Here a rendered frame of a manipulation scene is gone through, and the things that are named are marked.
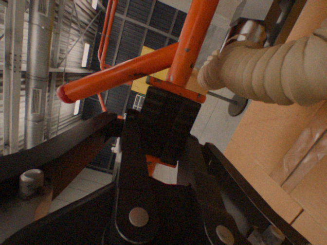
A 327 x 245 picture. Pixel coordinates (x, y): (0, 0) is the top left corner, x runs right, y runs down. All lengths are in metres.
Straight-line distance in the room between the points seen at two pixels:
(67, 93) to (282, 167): 0.37
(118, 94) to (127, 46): 3.45
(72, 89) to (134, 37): 10.90
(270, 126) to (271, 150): 0.06
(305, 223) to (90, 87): 0.81
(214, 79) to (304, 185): 0.23
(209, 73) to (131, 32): 11.00
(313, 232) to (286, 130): 0.50
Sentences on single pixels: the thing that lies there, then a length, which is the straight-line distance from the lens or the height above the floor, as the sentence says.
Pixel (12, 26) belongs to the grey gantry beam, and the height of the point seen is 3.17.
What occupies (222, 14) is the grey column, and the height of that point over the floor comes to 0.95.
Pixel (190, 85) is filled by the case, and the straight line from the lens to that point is 1.71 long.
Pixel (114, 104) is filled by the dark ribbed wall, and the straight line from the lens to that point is 11.42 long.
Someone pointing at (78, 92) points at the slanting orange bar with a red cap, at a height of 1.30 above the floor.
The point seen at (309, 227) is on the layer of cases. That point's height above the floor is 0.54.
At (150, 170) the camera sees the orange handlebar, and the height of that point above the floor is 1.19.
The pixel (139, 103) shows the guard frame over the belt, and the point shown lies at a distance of 7.58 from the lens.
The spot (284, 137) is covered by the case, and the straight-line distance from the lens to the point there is 0.36.
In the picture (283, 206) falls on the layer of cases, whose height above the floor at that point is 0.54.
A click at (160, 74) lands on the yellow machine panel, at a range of 7.41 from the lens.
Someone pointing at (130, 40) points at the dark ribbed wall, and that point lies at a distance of 11.07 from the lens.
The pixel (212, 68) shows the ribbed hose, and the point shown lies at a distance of 0.19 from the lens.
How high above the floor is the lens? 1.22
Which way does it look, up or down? 7 degrees down
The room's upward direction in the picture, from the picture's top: 72 degrees counter-clockwise
